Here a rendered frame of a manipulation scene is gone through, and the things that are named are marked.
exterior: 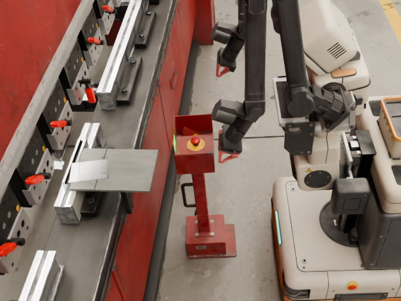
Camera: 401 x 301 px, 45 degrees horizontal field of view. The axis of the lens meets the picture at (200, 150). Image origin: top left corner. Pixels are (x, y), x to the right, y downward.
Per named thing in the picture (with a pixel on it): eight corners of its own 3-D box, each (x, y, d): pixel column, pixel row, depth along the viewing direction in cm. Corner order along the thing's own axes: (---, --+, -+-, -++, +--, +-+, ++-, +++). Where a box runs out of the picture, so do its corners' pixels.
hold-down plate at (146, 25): (146, 48, 230) (145, 43, 227) (135, 49, 230) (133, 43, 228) (156, 14, 250) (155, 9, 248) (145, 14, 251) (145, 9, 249)
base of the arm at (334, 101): (351, 114, 141) (342, 87, 149) (330, 102, 138) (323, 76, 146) (330, 132, 146) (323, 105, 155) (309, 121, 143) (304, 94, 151)
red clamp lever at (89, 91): (96, 104, 161) (89, 80, 154) (84, 104, 162) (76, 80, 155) (97, 100, 163) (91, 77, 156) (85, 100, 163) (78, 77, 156)
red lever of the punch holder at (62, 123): (58, 121, 132) (72, 119, 141) (44, 121, 132) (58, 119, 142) (58, 128, 132) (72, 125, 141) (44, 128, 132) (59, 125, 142)
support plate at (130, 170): (150, 193, 155) (149, 191, 154) (70, 190, 158) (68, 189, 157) (158, 151, 167) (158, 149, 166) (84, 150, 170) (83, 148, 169)
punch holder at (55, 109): (61, 154, 143) (43, 111, 132) (33, 153, 144) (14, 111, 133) (74, 119, 154) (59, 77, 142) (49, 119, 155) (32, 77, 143)
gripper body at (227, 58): (218, 66, 183) (227, 51, 178) (218, 50, 190) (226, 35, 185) (234, 71, 185) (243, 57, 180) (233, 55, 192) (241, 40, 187)
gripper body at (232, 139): (221, 149, 153) (231, 134, 148) (220, 127, 160) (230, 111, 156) (240, 154, 155) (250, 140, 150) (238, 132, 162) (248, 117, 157)
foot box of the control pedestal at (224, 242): (237, 257, 249) (236, 243, 241) (188, 259, 251) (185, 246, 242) (234, 224, 263) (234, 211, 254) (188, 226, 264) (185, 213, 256)
